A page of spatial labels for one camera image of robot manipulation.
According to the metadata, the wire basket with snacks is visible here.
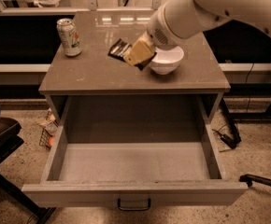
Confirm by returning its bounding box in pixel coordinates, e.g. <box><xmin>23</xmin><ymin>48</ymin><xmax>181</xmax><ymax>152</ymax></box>
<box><xmin>39</xmin><ymin>109</ymin><xmax>58</xmax><ymax>149</ymax></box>

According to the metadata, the black rxbar chocolate wrapper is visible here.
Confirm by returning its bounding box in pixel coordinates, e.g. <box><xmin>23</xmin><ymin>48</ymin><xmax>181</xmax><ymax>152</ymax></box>
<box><xmin>107</xmin><ymin>38</ymin><xmax>156</xmax><ymax>71</ymax></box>

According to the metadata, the grey drawer cabinet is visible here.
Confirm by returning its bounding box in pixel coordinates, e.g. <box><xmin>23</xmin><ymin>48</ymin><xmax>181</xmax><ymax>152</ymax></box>
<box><xmin>39</xmin><ymin>9</ymin><xmax>230</xmax><ymax>119</ymax></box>

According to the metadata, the black cable plug on floor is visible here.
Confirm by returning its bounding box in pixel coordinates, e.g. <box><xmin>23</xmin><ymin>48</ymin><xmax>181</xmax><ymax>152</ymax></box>
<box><xmin>215</xmin><ymin>130</ymin><xmax>236</xmax><ymax>149</ymax></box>

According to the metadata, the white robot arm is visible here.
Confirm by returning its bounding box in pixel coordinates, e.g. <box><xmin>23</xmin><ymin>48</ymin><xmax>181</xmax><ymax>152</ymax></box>
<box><xmin>123</xmin><ymin>0</ymin><xmax>271</xmax><ymax>66</ymax></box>

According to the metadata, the open grey drawer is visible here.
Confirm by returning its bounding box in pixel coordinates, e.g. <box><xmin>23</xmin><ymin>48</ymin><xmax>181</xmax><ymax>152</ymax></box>
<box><xmin>21</xmin><ymin>94</ymin><xmax>250</xmax><ymax>209</ymax></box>

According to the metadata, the black chair leg caster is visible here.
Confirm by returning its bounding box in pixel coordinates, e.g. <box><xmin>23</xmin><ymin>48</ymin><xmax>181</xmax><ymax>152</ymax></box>
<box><xmin>239</xmin><ymin>174</ymin><xmax>271</xmax><ymax>187</ymax></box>

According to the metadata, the black chair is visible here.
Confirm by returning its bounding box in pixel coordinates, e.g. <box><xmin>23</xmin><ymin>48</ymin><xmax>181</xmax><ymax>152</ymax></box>
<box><xmin>0</xmin><ymin>110</ymin><xmax>55</xmax><ymax>224</ymax></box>

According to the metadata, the white bowl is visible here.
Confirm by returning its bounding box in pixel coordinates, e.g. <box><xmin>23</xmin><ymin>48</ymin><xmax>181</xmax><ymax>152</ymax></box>
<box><xmin>149</xmin><ymin>47</ymin><xmax>184</xmax><ymax>75</ymax></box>

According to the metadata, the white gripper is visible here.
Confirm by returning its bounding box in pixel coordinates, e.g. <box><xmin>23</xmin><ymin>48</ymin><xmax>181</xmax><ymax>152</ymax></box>
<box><xmin>123</xmin><ymin>3</ymin><xmax>189</xmax><ymax>66</ymax></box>

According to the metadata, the black drawer handle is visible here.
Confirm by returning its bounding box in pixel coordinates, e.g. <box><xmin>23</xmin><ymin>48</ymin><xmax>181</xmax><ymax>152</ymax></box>
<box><xmin>117</xmin><ymin>199</ymin><xmax>151</xmax><ymax>212</ymax></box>

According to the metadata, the green white soda can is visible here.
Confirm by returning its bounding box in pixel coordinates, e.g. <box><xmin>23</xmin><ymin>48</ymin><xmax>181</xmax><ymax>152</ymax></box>
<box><xmin>57</xmin><ymin>18</ymin><xmax>81</xmax><ymax>57</ymax></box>

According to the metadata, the black table frame leg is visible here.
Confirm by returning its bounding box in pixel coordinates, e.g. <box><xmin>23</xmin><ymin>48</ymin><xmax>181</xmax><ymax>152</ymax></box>
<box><xmin>220</xmin><ymin>99</ymin><xmax>241</xmax><ymax>146</ymax></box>

